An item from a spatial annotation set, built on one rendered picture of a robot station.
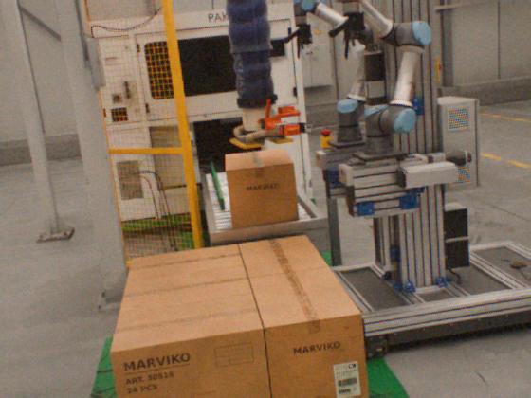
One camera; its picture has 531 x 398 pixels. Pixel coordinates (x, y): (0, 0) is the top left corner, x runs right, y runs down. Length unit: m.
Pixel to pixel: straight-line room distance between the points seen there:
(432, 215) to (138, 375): 1.84
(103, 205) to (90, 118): 0.57
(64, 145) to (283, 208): 8.96
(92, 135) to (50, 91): 8.20
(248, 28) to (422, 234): 1.46
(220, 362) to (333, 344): 0.46
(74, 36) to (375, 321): 2.52
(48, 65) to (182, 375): 10.29
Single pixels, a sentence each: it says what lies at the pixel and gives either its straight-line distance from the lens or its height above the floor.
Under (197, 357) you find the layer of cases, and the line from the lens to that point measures 2.69.
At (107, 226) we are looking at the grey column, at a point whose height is 0.55.
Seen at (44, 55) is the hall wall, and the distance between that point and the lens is 12.62.
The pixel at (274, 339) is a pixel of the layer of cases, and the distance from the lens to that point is 2.69.
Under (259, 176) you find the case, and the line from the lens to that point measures 3.83.
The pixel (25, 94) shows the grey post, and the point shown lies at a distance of 6.66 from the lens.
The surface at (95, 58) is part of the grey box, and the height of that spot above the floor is 1.65.
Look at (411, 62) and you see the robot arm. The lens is 3.31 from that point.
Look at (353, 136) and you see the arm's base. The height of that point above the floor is 1.07.
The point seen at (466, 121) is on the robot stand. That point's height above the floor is 1.12.
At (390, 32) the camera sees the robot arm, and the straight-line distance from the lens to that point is 3.39.
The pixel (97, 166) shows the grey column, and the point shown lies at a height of 0.97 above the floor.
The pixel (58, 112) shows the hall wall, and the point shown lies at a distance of 12.64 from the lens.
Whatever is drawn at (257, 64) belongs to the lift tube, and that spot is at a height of 1.53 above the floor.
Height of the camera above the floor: 1.62
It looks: 13 degrees down
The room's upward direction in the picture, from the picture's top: 6 degrees counter-clockwise
